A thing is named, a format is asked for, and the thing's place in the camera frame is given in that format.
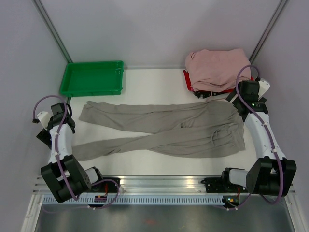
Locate aluminium mounting rail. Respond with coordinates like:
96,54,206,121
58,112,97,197
32,175,296,194

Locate grey trousers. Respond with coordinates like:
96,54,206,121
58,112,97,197
72,101,245,161

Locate slotted grey cable duct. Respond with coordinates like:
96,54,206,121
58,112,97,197
42,195,239,205

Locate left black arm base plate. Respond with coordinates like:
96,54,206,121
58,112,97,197
91,177,121,193

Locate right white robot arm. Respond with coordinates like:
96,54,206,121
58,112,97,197
220,81,297,197

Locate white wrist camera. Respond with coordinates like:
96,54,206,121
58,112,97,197
258,78,270,99
33,111,51,129

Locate right aluminium frame post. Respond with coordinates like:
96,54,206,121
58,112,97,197
249,0,290,64

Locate red folded garment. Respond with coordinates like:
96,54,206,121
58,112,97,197
183,69,254,93

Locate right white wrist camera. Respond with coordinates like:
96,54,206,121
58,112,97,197
258,78,270,99

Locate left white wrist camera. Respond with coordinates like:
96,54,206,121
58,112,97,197
33,111,51,129

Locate pink folded trousers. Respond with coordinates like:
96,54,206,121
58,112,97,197
185,48,251,92

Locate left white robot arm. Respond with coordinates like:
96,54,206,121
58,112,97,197
37,103,105,203

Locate dark patterned folded garment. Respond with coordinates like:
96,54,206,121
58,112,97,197
194,90,230,99

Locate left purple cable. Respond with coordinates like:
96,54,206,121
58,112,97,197
32,94,121,213

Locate aluminium frame post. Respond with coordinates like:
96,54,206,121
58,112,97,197
32,0,73,63
249,0,290,64

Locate left aluminium frame post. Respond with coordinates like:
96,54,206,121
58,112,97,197
32,0,73,63

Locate green plastic tray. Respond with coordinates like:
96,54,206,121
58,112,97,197
60,60,124,97

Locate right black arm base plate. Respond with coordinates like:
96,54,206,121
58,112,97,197
200,177,248,193

